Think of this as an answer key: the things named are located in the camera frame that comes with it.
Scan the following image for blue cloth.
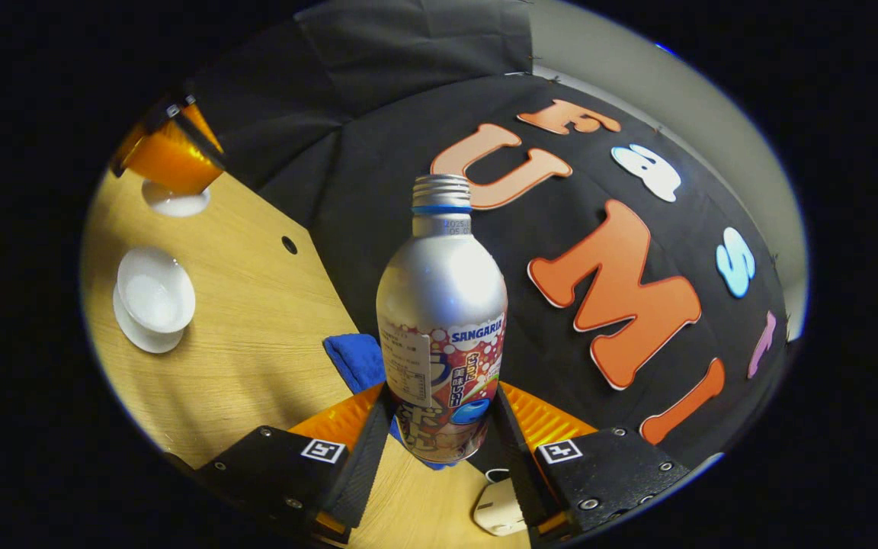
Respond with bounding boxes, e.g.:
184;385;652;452
322;333;455;470

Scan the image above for white teacup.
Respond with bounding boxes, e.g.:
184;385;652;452
117;246;197;335

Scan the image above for white toaster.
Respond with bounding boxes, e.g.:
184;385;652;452
473;469;529;537

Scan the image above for silver water bottle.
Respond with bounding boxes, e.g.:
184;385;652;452
376;174;508;464

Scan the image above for white teacup lid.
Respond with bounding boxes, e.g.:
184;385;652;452
142;181;211;218

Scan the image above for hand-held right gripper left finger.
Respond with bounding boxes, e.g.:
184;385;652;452
195;384;396;544

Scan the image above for black backdrop cloth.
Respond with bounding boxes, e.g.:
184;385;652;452
180;0;790;470

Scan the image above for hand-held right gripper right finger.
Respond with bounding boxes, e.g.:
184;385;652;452
489;381;691;544

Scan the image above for white saucer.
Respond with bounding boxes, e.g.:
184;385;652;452
112;284;184;355

